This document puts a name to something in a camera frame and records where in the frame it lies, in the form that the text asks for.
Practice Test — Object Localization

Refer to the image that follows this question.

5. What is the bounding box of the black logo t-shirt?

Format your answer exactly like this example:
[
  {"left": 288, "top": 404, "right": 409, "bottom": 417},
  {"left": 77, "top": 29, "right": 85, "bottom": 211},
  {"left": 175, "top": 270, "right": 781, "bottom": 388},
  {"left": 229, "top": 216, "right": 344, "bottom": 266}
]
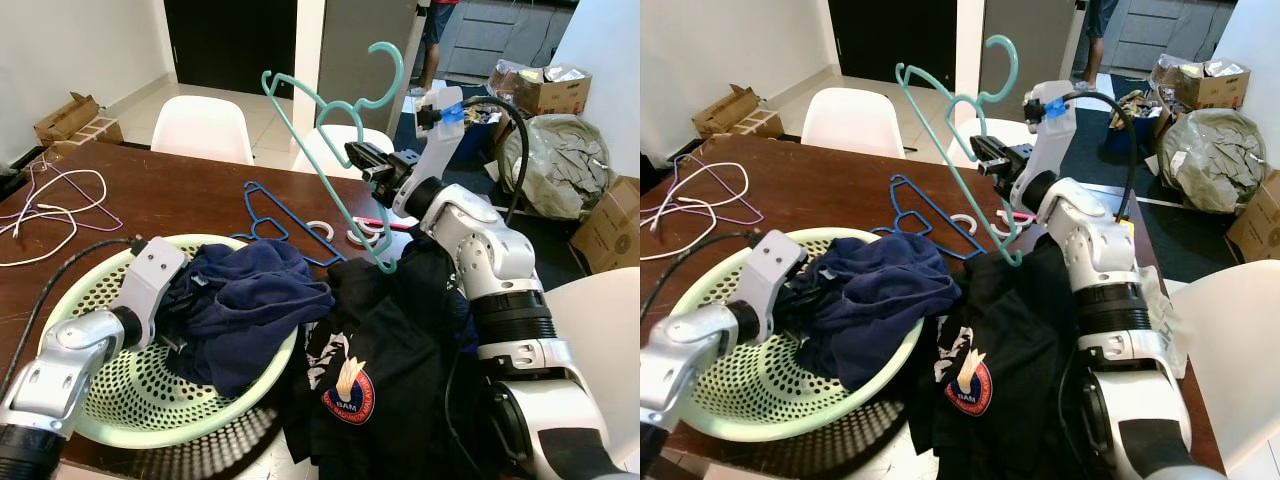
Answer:
[
  {"left": 283, "top": 235, "right": 526, "bottom": 480},
  {"left": 903, "top": 238, "right": 1126, "bottom": 480}
]

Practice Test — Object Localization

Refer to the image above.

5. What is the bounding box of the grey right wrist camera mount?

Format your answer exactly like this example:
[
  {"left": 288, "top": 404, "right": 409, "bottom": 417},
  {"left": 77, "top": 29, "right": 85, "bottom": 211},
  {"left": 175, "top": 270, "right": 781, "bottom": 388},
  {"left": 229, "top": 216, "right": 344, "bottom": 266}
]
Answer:
[
  {"left": 1013, "top": 82, "right": 1081, "bottom": 208},
  {"left": 392, "top": 88, "right": 467, "bottom": 218}
]

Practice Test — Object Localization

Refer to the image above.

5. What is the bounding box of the blue wire hanger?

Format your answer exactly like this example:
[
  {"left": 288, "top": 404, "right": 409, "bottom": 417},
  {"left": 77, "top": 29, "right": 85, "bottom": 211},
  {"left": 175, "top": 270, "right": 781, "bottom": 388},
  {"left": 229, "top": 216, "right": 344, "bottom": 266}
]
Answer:
[
  {"left": 870, "top": 175, "right": 1011, "bottom": 263},
  {"left": 232, "top": 182, "right": 398, "bottom": 273}
]

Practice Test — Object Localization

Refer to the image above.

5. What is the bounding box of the light green laundry basket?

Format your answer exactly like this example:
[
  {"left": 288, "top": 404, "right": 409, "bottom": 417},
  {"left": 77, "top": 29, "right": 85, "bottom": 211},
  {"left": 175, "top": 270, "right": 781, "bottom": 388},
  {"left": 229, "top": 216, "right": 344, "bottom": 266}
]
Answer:
[
  {"left": 655, "top": 228, "right": 926, "bottom": 443},
  {"left": 38, "top": 233, "right": 303, "bottom": 451}
]

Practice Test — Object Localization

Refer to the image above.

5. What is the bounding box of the teal plastic hanger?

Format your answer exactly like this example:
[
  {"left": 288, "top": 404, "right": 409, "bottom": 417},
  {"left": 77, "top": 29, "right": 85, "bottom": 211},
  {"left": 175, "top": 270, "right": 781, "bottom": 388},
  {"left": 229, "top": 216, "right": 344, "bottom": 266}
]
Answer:
[
  {"left": 895, "top": 35, "right": 1024, "bottom": 267},
  {"left": 262, "top": 42, "right": 407, "bottom": 274}
]

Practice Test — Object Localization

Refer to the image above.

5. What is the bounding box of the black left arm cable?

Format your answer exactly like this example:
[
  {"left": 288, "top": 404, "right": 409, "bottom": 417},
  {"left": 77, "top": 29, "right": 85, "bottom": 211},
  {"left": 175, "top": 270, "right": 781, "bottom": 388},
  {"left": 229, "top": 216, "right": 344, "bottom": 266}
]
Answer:
[
  {"left": 640, "top": 232, "right": 766, "bottom": 323},
  {"left": 0, "top": 235, "right": 148, "bottom": 401}
]

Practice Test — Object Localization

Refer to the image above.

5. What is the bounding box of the person in red shirt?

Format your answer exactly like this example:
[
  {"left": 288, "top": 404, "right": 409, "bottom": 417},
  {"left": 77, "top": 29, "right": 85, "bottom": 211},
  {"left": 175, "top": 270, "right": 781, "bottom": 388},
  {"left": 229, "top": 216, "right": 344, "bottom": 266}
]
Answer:
[
  {"left": 418, "top": 0, "right": 463, "bottom": 98},
  {"left": 1075, "top": 0, "right": 1123, "bottom": 93}
]

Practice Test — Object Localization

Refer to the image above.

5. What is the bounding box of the navy blue garment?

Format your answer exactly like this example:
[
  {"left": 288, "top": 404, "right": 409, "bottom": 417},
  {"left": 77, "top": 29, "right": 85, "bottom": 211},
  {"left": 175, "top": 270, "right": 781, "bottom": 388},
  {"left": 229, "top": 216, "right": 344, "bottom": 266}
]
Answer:
[
  {"left": 165, "top": 240, "right": 336, "bottom": 398},
  {"left": 790, "top": 235, "right": 963, "bottom": 393}
]

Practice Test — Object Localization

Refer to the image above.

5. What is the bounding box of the large brown cardboard box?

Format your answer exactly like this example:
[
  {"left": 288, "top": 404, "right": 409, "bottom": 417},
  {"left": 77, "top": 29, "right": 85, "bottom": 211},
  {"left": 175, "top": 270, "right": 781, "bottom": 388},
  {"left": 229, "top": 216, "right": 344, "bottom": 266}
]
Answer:
[
  {"left": 570, "top": 175, "right": 641, "bottom": 278},
  {"left": 1225, "top": 170, "right": 1280, "bottom": 265}
]

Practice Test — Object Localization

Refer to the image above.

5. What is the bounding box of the black door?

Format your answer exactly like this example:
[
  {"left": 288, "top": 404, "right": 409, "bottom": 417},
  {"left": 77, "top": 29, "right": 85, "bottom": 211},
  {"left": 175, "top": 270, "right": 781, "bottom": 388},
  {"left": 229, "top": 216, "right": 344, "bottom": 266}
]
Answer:
[{"left": 163, "top": 0, "right": 301, "bottom": 101}]

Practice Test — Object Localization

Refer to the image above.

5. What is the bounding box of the open cardboard box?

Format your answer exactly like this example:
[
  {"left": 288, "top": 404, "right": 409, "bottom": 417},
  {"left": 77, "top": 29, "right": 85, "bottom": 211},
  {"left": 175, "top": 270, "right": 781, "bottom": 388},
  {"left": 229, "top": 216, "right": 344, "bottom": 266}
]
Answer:
[
  {"left": 1148, "top": 55, "right": 1254, "bottom": 113},
  {"left": 488, "top": 62, "right": 594, "bottom": 119}
]

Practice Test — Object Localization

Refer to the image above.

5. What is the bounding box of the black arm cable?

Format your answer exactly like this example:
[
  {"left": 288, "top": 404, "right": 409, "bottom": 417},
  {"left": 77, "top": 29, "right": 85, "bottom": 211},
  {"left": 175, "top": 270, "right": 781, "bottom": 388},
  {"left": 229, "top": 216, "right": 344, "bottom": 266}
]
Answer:
[
  {"left": 0, "top": 235, "right": 148, "bottom": 401},
  {"left": 640, "top": 232, "right": 766, "bottom": 323},
  {"left": 1075, "top": 90, "right": 1141, "bottom": 219},
  {"left": 455, "top": 95, "right": 531, "bottom": 226}
]

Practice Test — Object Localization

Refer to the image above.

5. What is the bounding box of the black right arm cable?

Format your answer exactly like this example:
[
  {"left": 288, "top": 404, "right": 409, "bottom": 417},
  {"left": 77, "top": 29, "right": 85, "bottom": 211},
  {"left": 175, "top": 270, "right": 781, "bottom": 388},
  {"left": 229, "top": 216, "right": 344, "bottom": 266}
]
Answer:
[
  {"left": 1075, "top": 90, "right": 1141, "bottom": 219},
  {"left": 455, "top": 95, "right": 531, "bottom": 226}
]

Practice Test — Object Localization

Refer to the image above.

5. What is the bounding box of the small cardboard box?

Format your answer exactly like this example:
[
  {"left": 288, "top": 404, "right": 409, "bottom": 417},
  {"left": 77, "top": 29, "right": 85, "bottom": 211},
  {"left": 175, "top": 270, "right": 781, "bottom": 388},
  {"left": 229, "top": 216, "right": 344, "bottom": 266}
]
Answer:
[
  {"left": 692, "top": 85, "right": 788, "bottom": 141},
  {"left": 33, "top": 92, "right": 126, "bottom": 149}
]

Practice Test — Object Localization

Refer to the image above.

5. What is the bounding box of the olive plastic sack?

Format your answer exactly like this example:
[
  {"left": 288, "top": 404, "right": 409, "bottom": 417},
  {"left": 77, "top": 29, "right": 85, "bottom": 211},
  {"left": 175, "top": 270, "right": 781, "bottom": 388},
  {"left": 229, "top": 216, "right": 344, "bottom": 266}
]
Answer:
[
  {"left": 1160, "top": 108, "right": 1268, "bottom": 216},
  {"left": 523, "top": 113, "right": 618, "bottom": 223}
]

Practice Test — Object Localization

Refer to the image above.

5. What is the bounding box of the grey kitchen cabinet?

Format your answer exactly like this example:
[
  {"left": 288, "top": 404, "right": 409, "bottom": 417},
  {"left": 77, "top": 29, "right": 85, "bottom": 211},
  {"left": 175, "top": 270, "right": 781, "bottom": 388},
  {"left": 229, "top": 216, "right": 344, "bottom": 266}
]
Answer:
[
  {"left": 1115, "top": 0, "right": 1241, "bottom": 71},
  {"left": 455, "top": 0, "right": 581, "bottom": 76}
]

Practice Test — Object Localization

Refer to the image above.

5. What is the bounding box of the white plastic chair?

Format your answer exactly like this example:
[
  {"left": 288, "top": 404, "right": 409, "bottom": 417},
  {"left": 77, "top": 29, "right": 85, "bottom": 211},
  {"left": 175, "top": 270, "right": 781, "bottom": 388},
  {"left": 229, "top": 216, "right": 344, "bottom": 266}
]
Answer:
[
  {"left": 545, "top": 265, "right": 641, "bottom": 473},
  {"left": 290, "top": 125, "right": 398, "bottom": 183},
  {"left": 940, "top": 118, "right": 1033, "bottom": 173},
  {"left": 1168, "top": 260, "right": 1280, "bottom": 473},
  {"left": 800, "top": 88, "right": 908, "bottom": 161},
  {"left": 150, "top": 95, "right": 258, "bottom": 167}
]

